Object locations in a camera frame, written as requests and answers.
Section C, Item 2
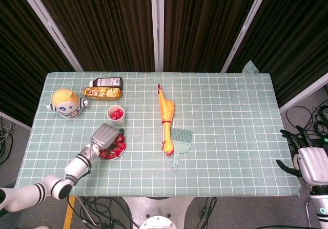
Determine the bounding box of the black cable with inline switch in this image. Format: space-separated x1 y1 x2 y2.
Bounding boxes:
198 197 218 226

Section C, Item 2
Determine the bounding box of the bowl of red candies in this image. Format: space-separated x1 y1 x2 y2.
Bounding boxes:
98 134 127 161

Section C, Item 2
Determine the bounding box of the white paper cup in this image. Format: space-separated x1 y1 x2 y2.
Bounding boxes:
107 105 126 125

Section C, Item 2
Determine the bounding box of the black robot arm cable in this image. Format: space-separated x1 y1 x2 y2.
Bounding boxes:
67 162 92 206

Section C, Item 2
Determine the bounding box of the green checked tablecloth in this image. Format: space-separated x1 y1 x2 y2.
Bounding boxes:
15 59 302 198

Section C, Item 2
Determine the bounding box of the orange rubber chicken toy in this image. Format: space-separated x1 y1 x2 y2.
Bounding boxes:
157 83 176 158

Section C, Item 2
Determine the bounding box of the green hand brush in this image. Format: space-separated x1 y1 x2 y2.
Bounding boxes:
170 128 193 144

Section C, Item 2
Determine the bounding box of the dark bottle with label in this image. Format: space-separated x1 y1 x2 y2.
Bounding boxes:
89 77 124 90

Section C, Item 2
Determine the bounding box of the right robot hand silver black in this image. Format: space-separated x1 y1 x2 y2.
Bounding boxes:
276 126 328 188

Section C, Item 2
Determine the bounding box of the white partition base rail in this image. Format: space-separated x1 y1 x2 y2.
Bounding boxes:
0 110 33 130
278 72 328 113

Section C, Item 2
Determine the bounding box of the black floor cable bundle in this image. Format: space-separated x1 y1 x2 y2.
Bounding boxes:
75 197 139 229
285 84 328 137
0 116 18 164

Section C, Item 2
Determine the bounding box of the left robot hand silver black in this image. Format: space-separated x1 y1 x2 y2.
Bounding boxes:
91 122 126 150

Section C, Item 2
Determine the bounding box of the dark curtain panel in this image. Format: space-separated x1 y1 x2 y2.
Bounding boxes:
227 0 328 107
30 0 154 72
0 0 77 127
163 0 262 73

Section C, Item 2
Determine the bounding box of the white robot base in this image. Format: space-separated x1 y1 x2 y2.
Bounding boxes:
122 197 193 229

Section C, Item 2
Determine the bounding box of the yellow floor tape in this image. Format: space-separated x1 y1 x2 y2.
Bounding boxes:
63 196 77 229

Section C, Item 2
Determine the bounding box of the white partition post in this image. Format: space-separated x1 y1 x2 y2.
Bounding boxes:
220 0 272 73
150 0 165 72
15 0 84 72

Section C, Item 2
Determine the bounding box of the metal tube stand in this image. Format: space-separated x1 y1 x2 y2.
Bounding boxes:
304 198 317 228

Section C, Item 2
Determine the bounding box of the gold biscuit pack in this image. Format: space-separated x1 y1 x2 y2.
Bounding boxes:
81 87 124 101

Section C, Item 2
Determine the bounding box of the yellow plush toy striped shirt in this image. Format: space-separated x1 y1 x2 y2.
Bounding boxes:
46 88 89 120

